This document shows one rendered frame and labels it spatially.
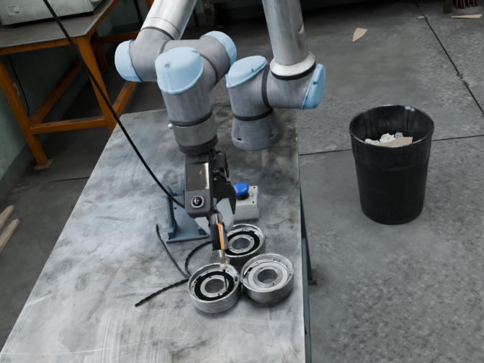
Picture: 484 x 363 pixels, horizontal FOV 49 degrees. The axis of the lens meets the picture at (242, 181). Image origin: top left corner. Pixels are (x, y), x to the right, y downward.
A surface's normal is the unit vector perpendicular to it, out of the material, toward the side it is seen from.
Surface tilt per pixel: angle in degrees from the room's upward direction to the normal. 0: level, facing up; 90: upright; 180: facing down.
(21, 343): 0
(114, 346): 0
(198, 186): 31
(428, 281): 0
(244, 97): 90
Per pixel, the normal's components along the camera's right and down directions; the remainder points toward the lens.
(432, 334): -0.17, -0.80
